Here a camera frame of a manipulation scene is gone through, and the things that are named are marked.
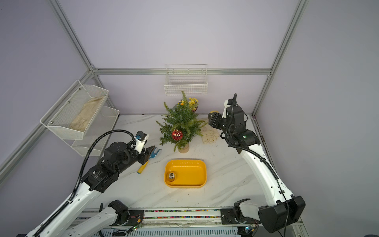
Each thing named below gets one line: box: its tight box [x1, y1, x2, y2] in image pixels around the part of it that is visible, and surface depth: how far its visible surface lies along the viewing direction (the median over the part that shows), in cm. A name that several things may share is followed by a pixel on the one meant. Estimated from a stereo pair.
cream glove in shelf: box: [69, 95, 106, 132], surface depth 81 cm
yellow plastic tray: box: [163, 159, 207, 189], surface depth 91 cm
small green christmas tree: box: [155, 90, 208, 154], surface depth 78 cm
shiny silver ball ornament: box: [167, 171, 176, 182], surface depth 85 cm
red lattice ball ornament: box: [171, 129, 184, 141], surface depth 70 cm
